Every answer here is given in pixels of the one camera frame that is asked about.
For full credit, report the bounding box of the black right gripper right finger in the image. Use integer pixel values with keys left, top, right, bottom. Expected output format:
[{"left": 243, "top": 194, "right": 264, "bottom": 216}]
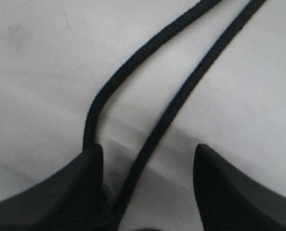
[{"left": 193, "top": 144, "right": 286, "bottom": 231}]

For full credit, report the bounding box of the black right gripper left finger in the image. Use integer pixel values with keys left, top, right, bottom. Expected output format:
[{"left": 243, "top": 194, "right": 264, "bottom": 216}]
[{"left": 0, "top": 144, "right": 113, "bottom": 231}]

